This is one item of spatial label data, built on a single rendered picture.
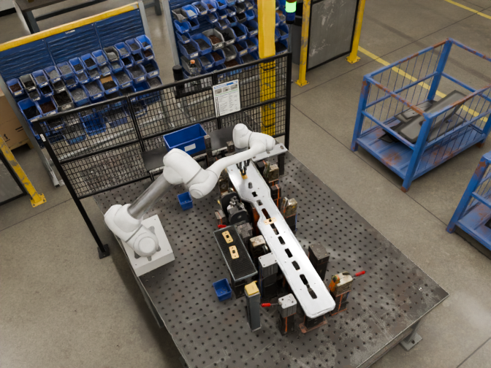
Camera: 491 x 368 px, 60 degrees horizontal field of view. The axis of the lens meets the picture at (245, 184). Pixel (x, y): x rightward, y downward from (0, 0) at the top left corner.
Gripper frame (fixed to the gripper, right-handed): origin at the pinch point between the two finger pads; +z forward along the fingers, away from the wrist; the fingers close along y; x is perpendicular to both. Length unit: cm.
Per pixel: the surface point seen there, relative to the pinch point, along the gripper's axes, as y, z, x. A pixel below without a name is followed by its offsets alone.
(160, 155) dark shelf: -51, 2, 45
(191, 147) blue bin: -28.1, -5.2, 35.4
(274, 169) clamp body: 21.1, 0.8, -8.0
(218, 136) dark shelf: -3.3, 1.9, 45.6
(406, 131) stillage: 181, 55, 33
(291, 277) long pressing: -6, 5, -90
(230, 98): 13, -24, 54
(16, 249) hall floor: -200, 105, 93
